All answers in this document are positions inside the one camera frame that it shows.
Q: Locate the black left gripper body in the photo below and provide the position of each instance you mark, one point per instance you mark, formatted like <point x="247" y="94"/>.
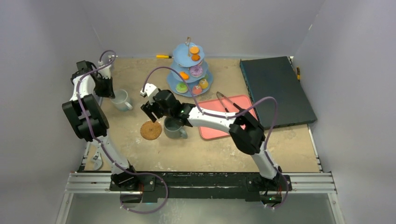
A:
<point x="103" y="88"/>

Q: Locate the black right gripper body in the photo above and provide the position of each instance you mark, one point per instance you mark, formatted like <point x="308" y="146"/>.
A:
<point x="153" y="108"/>

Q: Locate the white ceramic mug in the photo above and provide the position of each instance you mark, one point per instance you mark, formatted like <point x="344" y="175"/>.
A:
<point x="122" y="100"/>

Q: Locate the grey-green ceramic mug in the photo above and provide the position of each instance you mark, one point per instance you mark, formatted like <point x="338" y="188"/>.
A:
<point x="173" y="130"/>

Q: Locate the green frosted donut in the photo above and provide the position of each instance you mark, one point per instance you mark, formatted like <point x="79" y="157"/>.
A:
<point x="181" y="87"/>

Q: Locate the woven rattan coaster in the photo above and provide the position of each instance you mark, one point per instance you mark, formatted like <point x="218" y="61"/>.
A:
<point x="151" y="130"/>

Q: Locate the pink cupcake with cream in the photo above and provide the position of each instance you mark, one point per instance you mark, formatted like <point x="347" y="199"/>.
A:
<point x="196" y="90"/>

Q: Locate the orange fish-shaped biscuit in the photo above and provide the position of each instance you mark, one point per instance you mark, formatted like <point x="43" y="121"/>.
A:
<point x="184" y="75"/>

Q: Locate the yellow cupcake with cream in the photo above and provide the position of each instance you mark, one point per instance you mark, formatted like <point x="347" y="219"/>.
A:
<point x="203" y="83"/>

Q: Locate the pink rectangular tray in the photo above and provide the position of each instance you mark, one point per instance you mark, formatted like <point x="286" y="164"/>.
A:
<point x="212" y="134"/>

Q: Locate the purple frosted donut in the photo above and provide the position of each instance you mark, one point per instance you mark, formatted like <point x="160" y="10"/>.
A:
<point x="196" y="71"/>

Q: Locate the black food tongs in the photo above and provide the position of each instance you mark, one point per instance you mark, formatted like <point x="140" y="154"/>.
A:
<point x="222" y="99"/>

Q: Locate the blue three-tier cake stand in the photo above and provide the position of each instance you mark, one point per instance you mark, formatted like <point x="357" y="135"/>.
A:
<point x="189" y="74"/>

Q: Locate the brown chocolate chip cookie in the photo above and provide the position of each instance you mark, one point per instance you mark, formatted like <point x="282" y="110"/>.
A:
<point x="195" y="57"/>

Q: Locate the round orange sandwich biscuit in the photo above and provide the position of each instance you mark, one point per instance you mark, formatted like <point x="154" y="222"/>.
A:
<point x="194" y="50"/>

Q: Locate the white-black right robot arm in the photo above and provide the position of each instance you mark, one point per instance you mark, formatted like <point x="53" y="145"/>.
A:
<point x="245" y="130"/>

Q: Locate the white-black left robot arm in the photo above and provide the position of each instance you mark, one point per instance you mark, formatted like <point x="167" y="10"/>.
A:
<point x="89" y="122"/>

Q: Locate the dark teal flat box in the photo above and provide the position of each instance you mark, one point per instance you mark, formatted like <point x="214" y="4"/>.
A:
<point x="275" y="77"/>

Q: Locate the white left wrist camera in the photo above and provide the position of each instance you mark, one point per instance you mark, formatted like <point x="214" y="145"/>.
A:
<point x="104" y="69"/>

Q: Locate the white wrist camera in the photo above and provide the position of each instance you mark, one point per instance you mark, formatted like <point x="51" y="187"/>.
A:
<point x="149" y="91"/>
<point x="104" y="69"/>

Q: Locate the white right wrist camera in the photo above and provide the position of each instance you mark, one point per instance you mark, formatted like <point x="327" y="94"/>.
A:
<point x="149" y="91"/>

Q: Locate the yellow-handled screwdriver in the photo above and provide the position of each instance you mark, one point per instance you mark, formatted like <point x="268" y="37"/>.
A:
<point x="164" y="56"/>

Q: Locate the black aluminium base frame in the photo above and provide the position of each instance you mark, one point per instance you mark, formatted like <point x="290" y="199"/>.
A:
<point x="249" y="186"/>

